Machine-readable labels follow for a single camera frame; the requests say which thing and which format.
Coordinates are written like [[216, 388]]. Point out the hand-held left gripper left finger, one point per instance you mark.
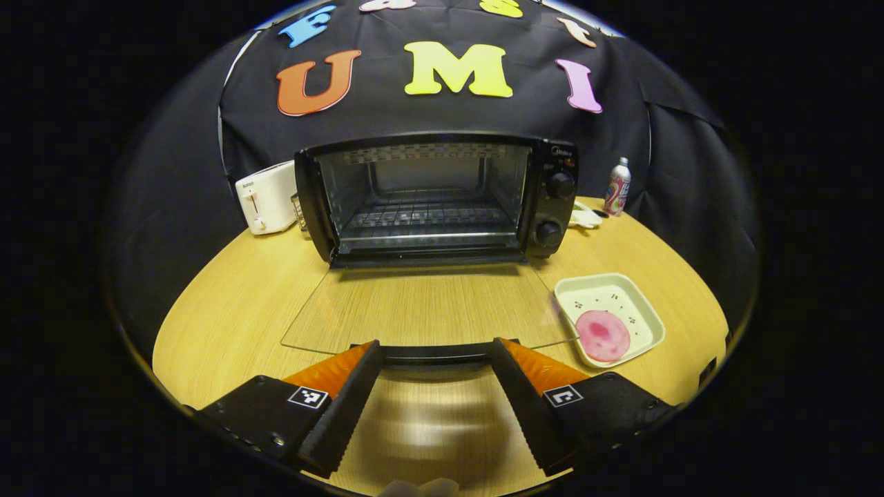
[[345, 414]]

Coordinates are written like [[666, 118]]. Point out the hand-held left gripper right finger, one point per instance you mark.
[[525, 414]]

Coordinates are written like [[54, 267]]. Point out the pink round food slice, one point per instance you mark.
[[602, 336]]

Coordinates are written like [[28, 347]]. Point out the white square plate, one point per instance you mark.
[[621, 297]]

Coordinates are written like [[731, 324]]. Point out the black electric oven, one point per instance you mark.
[[549, 207]]

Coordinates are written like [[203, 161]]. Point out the white divided dish with grains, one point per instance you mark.
[[585, 219]]

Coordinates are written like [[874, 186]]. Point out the white toaster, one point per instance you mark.
[[269, 197]]

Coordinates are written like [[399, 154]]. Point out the red and white bottle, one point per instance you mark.
[[617, 190]]

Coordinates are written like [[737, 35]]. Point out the black backdrop cloth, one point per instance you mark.
[[387, 110]]

